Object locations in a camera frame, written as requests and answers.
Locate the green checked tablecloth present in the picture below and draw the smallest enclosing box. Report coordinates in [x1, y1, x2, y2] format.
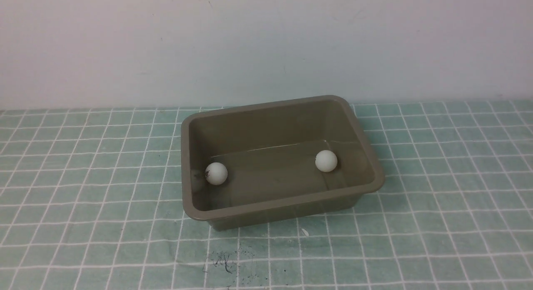
[0, 100, 533, 290]

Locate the white table-tennis ball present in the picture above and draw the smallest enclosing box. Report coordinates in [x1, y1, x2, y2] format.
[205, 162, 228, 185]
[315, 150, 338, 173]

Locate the olive-brown plastic bin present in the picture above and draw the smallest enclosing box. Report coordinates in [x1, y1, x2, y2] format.
[181, 95, 385, 231]

